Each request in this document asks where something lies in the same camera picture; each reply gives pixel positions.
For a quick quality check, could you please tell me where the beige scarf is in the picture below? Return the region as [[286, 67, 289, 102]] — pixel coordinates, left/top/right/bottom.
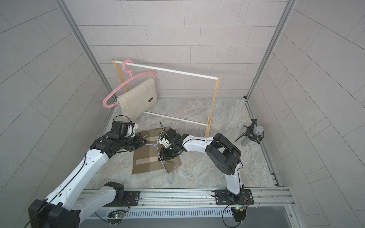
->
[[117, 78, 157, 121]]

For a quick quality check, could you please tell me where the right circuit board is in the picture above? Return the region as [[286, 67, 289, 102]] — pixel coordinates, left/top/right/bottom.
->
[[231, 207, 247, 222]]

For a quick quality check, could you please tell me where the left aluminium corner post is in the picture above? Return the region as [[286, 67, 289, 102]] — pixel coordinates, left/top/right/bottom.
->
[[55, 0, 112, 93]]

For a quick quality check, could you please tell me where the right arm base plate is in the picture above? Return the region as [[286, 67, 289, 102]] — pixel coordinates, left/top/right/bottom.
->
[[211, 189, 254, 205]]

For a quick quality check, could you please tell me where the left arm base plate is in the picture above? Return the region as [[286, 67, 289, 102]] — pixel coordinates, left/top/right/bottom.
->
[[104, 191, 141, 207]]

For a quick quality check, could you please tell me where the pink plastic hanger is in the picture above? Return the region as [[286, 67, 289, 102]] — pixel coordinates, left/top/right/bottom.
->
[[102, 59, 156, 108]]

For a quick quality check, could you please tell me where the circuit board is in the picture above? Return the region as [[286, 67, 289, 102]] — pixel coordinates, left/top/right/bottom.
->
[[231, 207, 247, 222], [107, 210, 128, 226]]

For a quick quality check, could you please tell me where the right aluminium corner post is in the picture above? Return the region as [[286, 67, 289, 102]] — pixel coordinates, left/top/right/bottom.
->
[[244, 0, 297, 102]]

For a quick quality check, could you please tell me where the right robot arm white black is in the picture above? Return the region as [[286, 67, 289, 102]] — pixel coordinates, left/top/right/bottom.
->
[[158, 129, 244, 203]]

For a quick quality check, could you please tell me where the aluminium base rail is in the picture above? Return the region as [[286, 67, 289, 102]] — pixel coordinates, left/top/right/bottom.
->
[[54, 186, 296, 211]]

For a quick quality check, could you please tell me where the light blue wire hanger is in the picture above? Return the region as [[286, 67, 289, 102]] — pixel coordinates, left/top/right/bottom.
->
[[146, 139, 174, 184]]

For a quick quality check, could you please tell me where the left circuit board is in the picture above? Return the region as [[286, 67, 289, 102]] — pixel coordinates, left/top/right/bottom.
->
[[107, 210, 128, 226]]

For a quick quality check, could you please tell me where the wooden clothes rack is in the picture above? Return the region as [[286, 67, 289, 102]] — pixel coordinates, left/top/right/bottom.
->
[[112, 58, 221, 138]]

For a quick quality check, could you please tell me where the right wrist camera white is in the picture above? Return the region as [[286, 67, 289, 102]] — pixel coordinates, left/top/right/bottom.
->
[[158, 136, 171, 148]]

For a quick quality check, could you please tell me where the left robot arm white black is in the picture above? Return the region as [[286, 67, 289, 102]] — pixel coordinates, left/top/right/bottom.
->
[[28, 121, 148, 228]]

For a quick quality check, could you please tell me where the aluminium corner post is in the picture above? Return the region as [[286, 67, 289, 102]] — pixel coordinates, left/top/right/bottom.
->
[[55, 0, 112, 93], [244, 0, 297, 102]]

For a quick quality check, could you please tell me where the brown striped scarf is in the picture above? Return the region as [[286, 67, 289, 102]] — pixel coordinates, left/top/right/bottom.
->
[[132, 128, 181, 174]]

